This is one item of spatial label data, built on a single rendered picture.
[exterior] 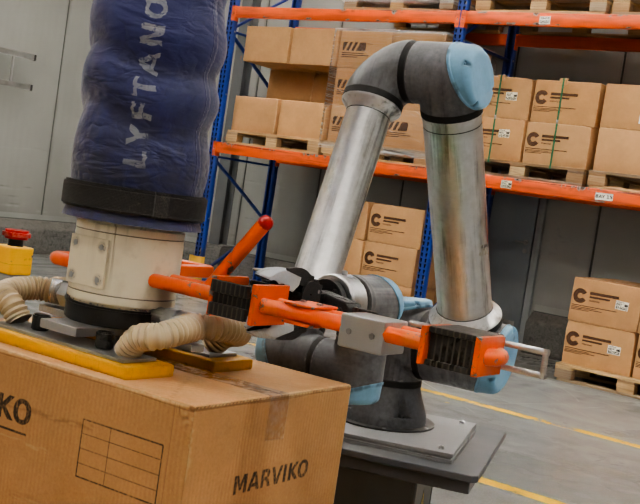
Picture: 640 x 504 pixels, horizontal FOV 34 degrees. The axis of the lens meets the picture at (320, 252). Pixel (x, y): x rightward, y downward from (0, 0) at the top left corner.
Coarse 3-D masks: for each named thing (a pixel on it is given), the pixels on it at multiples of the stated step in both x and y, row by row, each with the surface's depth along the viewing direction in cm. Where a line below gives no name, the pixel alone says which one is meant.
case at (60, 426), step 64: (0, 320) 182; (0, 384) 157; (64, 384) 150; (128, 384) 145; (192, 384) 151; (256, 384) 159; (320, 384) 167; (0, 448) 156; (64, 448) 149; (128, 448) 143; (192, 448) 138; (256, 448) 150; (320, 448) 165
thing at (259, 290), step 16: (224, 288) 150; (240, 288) 149; (256, 288) 148; (272, 288) 151; (288, 288) 155; (208, 304) 152; (224, 304) 151; (240, 304) 150; (256, 304) 149; (240, 320) 149; (256, 320) 149; (272, 320) 153
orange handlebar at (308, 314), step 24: (192, 264) 188; (168, 288) 159; (192, 288) 156; (264, 312) 149; (288, 312) 146; (312, 312) 144; (336, 312) 147; (384, 336) 138; (408, 336) 136; (504, 360) 131
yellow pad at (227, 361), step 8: (144, 352) 171; (152, 352) 170; (160, 352) 169; (168, 352) 168; (176, 352) 167; (184, 352) 167; (192, 352) 167; (200, 352) 166; (208, 352) 167; (224, 352) 170; (232, 352) 171; (176, 360) 167; (184, 360) 166; (192, 360) 165; (200, 360) 164; (208, 360) 164; (216, 360) 164; (224, 360) 165; (232, 360) 167; (240, 360) 168; (248, 360) 170; (200, 368) 164; (208, 368) 163; (216, 368) 163; (224, 368) 165; (232, 368) 167; (240, 368) 168; (248, 368) 170
